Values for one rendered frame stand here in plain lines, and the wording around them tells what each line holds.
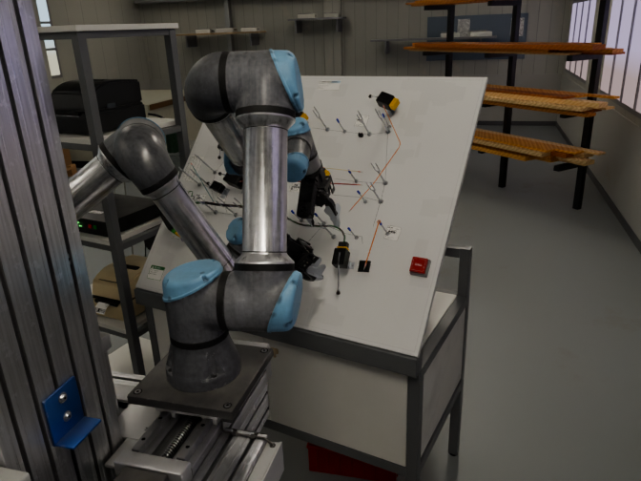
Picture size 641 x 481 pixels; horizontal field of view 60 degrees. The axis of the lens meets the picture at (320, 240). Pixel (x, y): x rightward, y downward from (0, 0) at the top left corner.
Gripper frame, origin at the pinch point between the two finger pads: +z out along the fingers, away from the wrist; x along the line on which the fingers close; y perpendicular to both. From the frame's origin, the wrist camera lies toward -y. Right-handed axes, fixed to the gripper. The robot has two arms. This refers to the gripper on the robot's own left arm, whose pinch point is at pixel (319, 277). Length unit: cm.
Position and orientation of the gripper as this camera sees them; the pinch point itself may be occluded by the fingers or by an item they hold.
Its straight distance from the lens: 168.9
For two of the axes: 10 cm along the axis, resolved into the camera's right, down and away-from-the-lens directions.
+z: 6.7, 3.7, 6.5
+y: 6.5, -7.2, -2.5
